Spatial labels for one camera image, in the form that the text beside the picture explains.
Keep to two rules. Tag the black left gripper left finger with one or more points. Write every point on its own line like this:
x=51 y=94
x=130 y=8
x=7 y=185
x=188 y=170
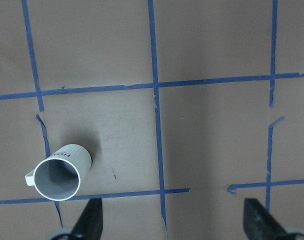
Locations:
x=90 y=222

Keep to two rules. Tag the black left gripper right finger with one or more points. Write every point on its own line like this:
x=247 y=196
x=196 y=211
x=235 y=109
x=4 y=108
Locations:
x=259 y=223

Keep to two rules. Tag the white ribbed mug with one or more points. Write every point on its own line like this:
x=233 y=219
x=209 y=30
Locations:
x=59 y=176

